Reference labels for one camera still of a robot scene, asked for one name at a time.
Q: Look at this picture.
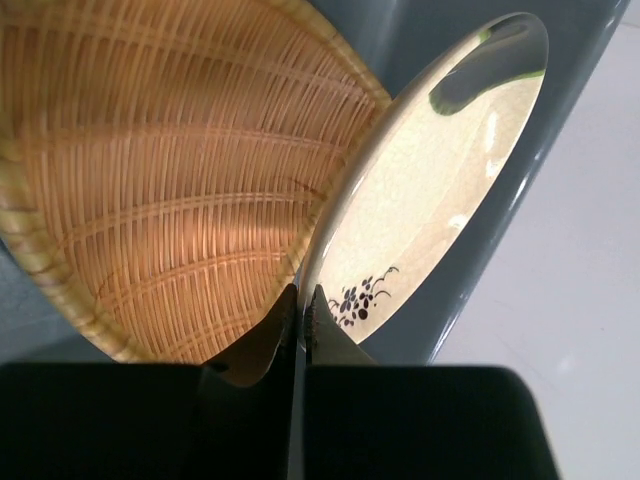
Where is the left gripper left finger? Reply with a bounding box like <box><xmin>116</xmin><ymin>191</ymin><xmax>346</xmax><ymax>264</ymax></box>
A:
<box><xmin>1</xmin><ymin>285</ymin><xmax>298</xmax><ymax>479</ymax></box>

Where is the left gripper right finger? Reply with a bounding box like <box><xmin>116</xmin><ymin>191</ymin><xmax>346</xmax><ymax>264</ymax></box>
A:
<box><xmin>302</xmin><ymin>286</ymin><xmax>560</xmax><ymax>479</ymax></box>

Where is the cream ceramic plate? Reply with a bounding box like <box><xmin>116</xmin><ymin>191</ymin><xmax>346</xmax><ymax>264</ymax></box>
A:
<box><xmin>298</xmin><ymin>12</ymin><xmax>549</xmax><ymax>342</ymax></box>

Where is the woven bamboo fan-shaped basket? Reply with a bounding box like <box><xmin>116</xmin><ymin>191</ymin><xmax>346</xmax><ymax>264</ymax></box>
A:
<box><xmin>1</xmin><ymin>1</ymin><xmax>390</xmax><ymax>363</ymax></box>

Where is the grey plastic bin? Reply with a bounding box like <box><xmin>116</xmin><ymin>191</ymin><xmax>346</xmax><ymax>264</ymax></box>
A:
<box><xmin>0</xmin><ymin>0</ymin><xmax>631</xmax><ymax>366</ymax></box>

